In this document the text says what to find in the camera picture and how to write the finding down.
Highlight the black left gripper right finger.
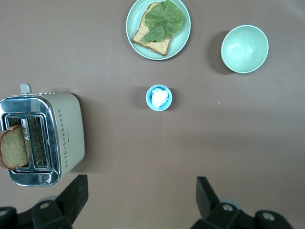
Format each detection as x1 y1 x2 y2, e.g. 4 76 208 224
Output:
190 176 257 229

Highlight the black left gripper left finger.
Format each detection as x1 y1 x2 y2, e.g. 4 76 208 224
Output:
31 174 89 229

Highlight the brown bread slice in toaster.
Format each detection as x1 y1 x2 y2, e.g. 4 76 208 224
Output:
0 125 32 170

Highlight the beige and chrome toaster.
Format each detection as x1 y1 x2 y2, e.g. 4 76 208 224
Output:
0 83 86 187

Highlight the crumpled white paper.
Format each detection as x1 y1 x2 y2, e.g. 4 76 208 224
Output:
151 87 170 108

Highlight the blue cup holding white paper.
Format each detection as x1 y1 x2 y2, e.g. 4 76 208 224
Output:
145 84 173 112

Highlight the pale green bowl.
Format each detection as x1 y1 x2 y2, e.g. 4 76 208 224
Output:
220 24 270 74

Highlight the pale green plate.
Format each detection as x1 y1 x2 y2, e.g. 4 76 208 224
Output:
125 0 192 61

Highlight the brown bread slice with lettuce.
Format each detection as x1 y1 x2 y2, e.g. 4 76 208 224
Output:
131 2 173 57

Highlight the green lettuce leaf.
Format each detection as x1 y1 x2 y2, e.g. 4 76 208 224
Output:
141 0 185 44

